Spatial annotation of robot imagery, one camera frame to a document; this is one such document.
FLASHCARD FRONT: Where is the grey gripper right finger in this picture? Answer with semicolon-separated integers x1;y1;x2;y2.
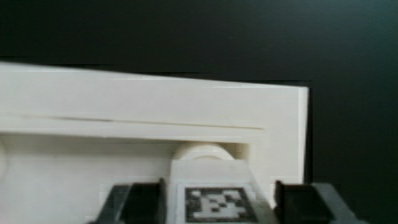
274;181;370;224

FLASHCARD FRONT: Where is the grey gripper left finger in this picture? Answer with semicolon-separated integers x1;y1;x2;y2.
88;179;168;224

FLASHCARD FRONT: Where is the white leg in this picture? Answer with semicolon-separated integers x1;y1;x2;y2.
168;142;280;224

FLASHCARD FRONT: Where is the white square tabletop tray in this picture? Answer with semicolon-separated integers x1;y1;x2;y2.
0;62;310;224

